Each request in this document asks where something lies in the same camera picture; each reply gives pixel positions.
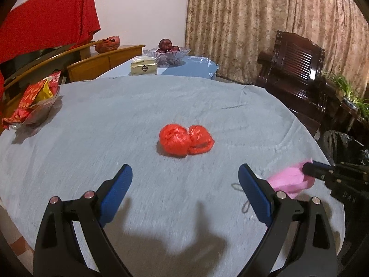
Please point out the beige patterned curtain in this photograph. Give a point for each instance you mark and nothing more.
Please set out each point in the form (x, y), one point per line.
(259, 14)

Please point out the green potted plant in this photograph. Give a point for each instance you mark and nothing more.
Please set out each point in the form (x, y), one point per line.
(348, 92)

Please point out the wooden television cabinet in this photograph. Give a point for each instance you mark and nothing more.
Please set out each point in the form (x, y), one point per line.
(95, 63)

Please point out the dark wooden armchair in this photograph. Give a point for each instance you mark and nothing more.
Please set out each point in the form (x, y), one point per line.
(291, 75)

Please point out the yellowish tissue box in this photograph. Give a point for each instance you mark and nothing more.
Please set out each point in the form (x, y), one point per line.
(144, 68)

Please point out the grey tablecloth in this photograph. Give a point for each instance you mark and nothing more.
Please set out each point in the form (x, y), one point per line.
(144, 106)

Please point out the thin dark rubber band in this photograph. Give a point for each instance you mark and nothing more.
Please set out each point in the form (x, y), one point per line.
(244, 207)

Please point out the glass snack bowl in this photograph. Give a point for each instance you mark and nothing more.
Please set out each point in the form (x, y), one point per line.
(40, 112)

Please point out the red apple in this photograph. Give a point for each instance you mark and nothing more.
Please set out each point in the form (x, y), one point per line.
(164, 44)
(174, 48)

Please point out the red plastic bag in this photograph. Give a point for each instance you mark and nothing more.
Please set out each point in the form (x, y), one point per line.
(200, 140)
(174, 140)

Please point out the black trash bin bag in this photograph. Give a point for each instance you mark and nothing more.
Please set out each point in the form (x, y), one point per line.
(343, 147)

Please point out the red and yellow snack packet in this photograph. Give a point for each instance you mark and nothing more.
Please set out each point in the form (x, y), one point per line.
(53, 80)

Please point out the red patterned snack packet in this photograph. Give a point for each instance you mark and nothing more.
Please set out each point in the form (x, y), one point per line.
(30, 95)
(17, 117)

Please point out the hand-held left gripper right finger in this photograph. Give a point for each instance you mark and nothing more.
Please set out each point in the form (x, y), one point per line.
(256, 196)

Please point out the red bag on sideboard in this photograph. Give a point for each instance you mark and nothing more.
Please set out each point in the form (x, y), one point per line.
(107, 45)

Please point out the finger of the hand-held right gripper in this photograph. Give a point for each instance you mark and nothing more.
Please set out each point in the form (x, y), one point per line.
(320, 173)
(323, 164)

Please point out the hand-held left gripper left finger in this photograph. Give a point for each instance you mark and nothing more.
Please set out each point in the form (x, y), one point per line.
(116, 193)

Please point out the blue tablecloth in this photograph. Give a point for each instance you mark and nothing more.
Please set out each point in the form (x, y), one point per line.
(193, 65)

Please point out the glass fruit bowl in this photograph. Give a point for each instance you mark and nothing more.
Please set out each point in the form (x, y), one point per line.
(168, 57)

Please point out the dark wooden side furniture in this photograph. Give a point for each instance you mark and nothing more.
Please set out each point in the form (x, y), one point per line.
(337, 115)

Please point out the red cloth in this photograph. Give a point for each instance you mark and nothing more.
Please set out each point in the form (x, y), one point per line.
(46, 17)

